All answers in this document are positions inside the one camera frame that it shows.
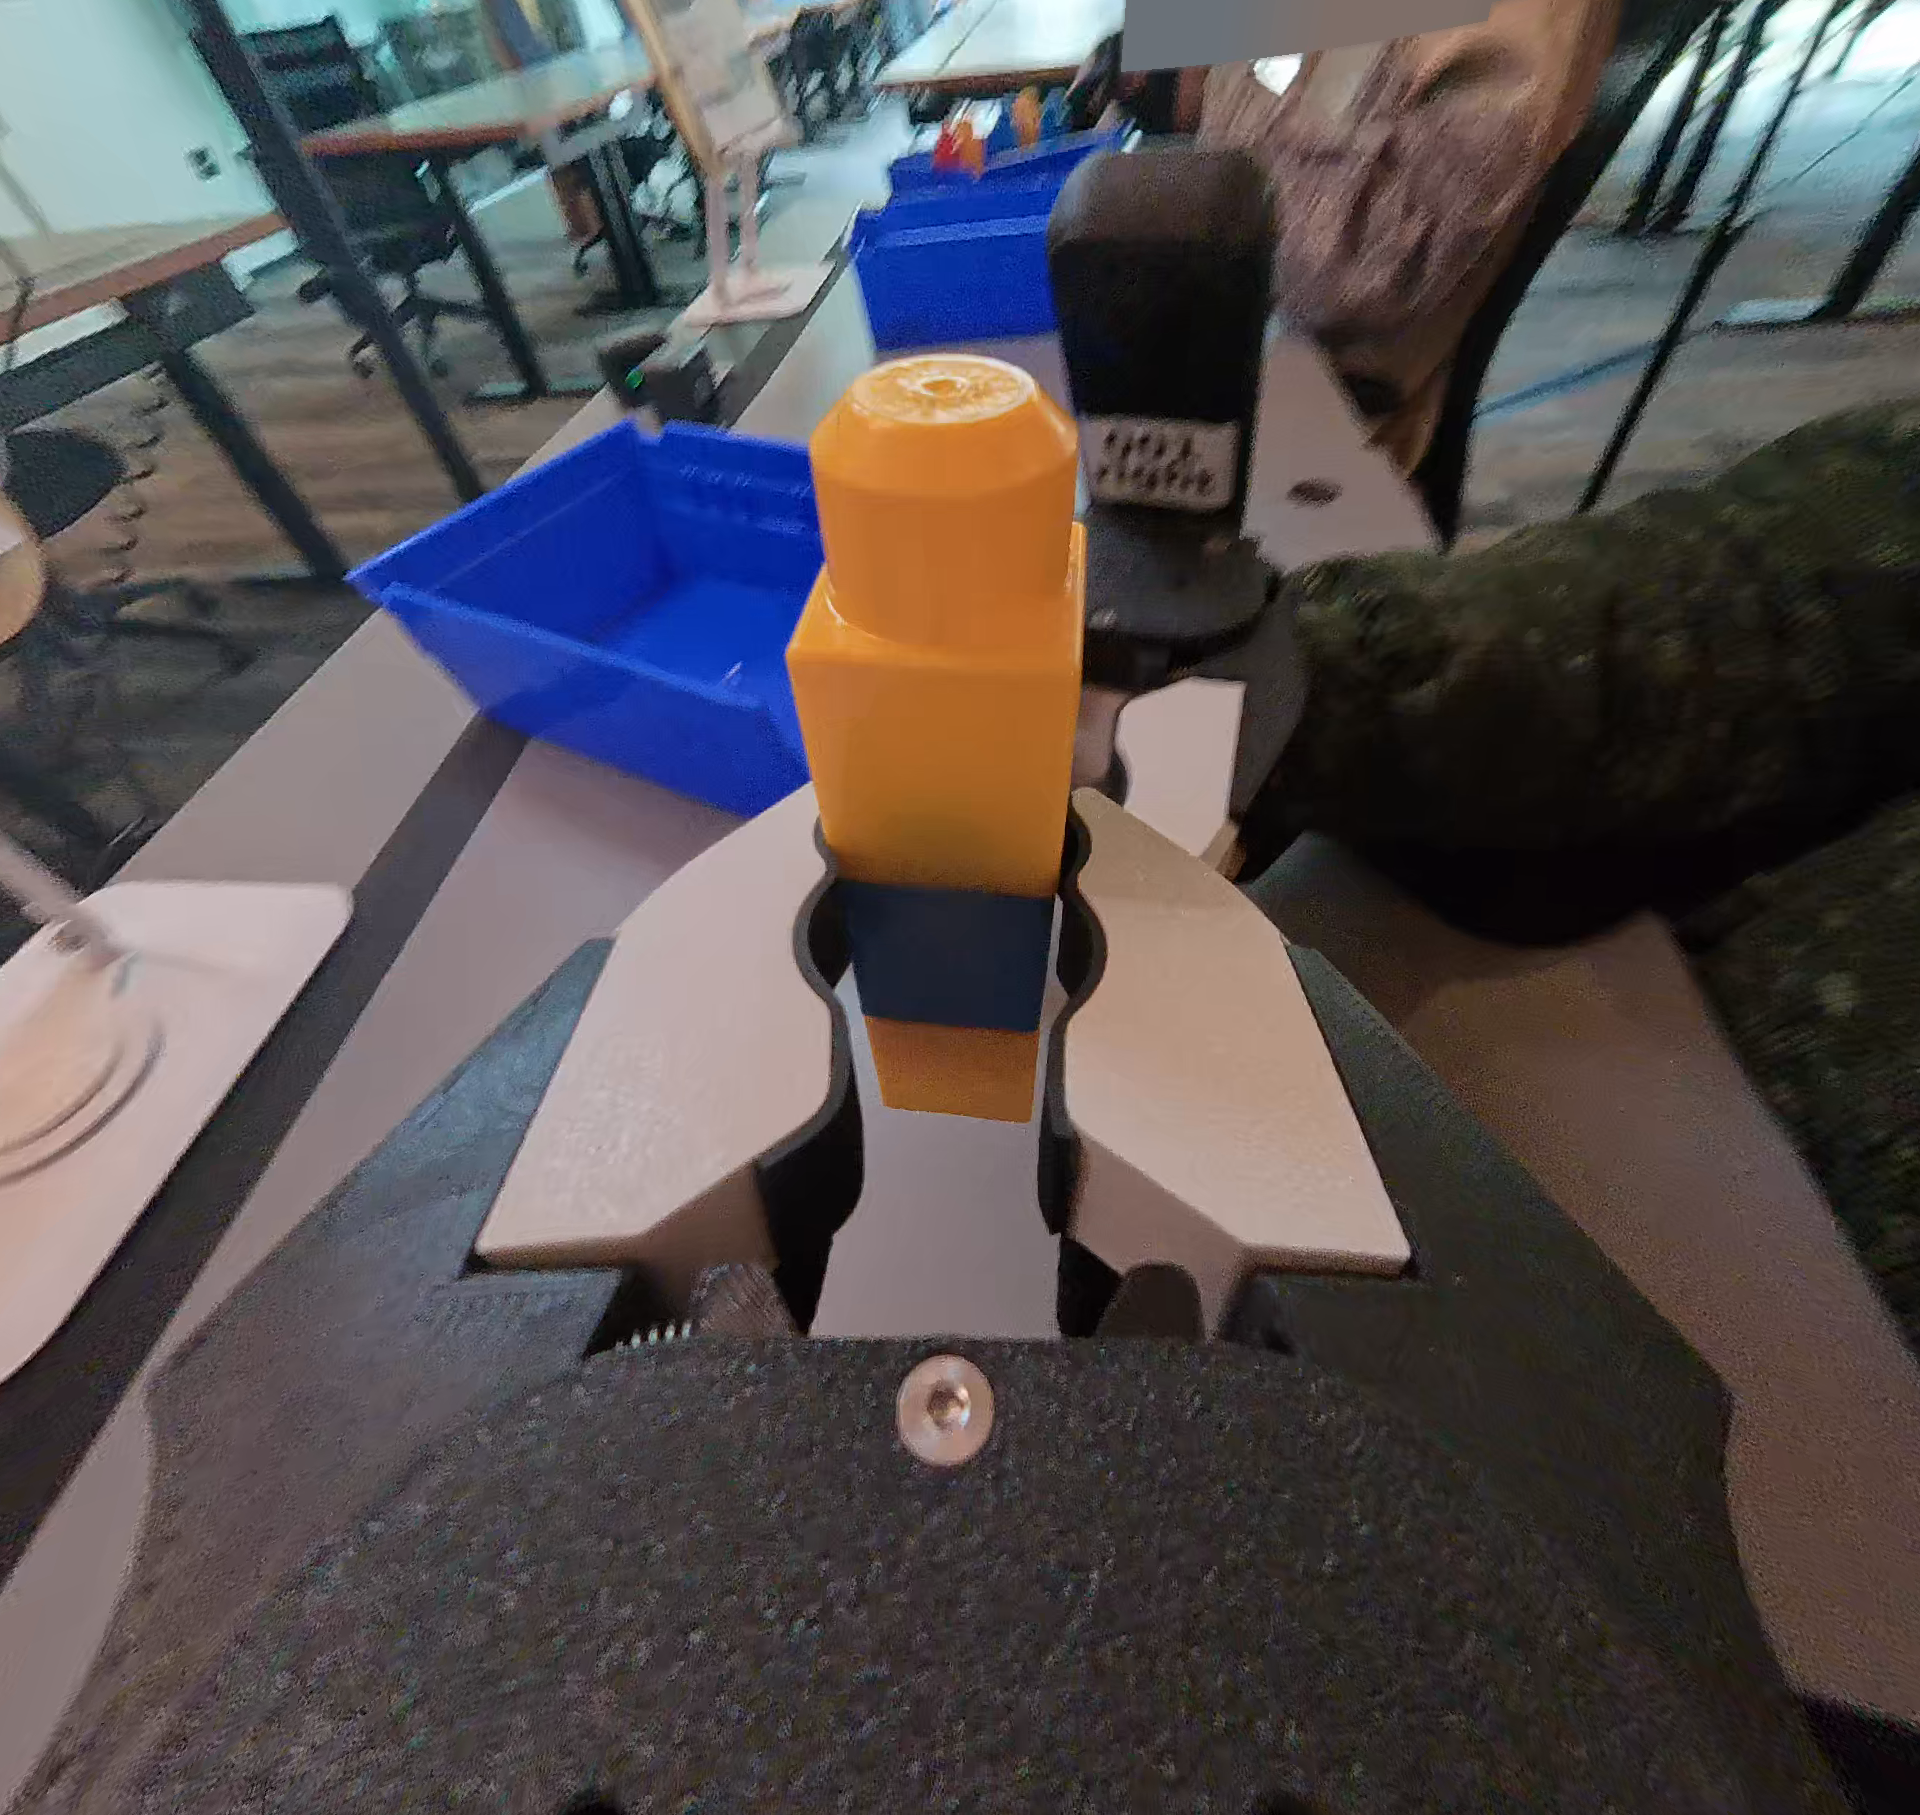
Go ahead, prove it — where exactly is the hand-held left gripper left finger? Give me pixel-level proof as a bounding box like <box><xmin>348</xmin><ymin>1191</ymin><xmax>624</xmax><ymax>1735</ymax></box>
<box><xmin>469</xmin><ymin>777</ymin><xmax>873</xmax><ymax>1301</ymax></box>

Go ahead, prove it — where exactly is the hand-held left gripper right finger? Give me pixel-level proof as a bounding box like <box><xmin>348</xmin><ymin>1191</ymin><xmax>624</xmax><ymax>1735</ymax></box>
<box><xmin>1038</xmin><ymin>785</ymin><xmax>1414</xmax><ymax>1301</ymax></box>

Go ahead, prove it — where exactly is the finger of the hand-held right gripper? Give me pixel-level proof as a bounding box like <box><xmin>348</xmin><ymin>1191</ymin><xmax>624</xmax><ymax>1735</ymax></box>
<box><xmin>1117</xmin><ymin>680</ymin><xmax>1250</xmax><ymax>864</ymax></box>

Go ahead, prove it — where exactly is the orange mega block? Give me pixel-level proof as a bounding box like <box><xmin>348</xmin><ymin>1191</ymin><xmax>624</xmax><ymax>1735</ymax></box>
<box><xmin>867</xmin><ymin>1018</ymin><xmax>1043</xmax><ymax>1125</ymax></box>
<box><xmin>786</xmin><ymin>355</ymin><xmax>1087</xmax><ymax>898</ymax></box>

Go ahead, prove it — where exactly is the blue mega block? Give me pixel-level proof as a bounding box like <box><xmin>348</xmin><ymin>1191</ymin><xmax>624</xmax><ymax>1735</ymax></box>
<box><xmin>842</xmin><ymin>878</ymin><xmax>1058</xmax><ymax>1035</ymax></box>

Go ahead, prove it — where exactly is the blue plastic bin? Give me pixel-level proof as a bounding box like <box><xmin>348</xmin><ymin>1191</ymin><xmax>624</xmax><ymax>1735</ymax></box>
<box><xmin>345</xmin><ymin>419</ymin><xmax>824</xmax><ymax>815</ymax></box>
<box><xmin>887</xmin><ymin>121</ymin><xmax>1131</xmax><ymax>201</ymax></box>
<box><xmin>849</xmin><ymin>186</ymin><xmax>1082</xmax><ymax>353</ymax></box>

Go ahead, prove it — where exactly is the person's right forearm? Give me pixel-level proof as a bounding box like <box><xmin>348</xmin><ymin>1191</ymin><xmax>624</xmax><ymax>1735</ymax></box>
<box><xmin>1245</xmin><ymin>403</ymin><xmax>1920</xmax><ymax>946</ymax></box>

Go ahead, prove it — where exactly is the black office chair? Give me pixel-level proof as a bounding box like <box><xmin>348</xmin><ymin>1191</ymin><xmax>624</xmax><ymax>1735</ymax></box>
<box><xmin>1410</xmin><ymin>0</ymin><xmax>1764</xmax><ymax>541</ymax></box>
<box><xmin>0</xmin><ymin>425</ymin><xmax>249</xmax><ymax>676</ymax></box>
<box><xmin>242</xmin><ymin>14</ymin><xmax>469</xmax><ymax>369</ymax></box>

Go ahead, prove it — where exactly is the small black box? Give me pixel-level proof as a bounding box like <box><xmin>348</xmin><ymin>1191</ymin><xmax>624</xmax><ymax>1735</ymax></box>
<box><xmin>597</xmin><ymin>336</ymin><xmax>726</xmax><ymax>425</ymax></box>

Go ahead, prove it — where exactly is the instruction sheet on wooden board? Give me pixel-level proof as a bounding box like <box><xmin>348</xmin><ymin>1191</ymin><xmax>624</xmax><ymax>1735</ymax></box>
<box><xmin>586</xmin><ymin>0</ymin><xmax>801</xmax><ymax>183</ymax></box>

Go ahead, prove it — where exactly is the person's green jacket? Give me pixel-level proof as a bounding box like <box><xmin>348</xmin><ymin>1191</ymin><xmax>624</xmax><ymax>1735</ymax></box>
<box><xmin>1681</xmin><ymin>796</ymin><xmax>1920</xmax><ymax>1338</ymax></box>

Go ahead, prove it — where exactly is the black tripod stand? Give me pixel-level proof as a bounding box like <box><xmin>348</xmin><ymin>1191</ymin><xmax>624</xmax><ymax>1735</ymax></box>
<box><xmin>127</xmin><ymin>0</ymin><xmax>487</xmax><ymax>495</ymax></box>

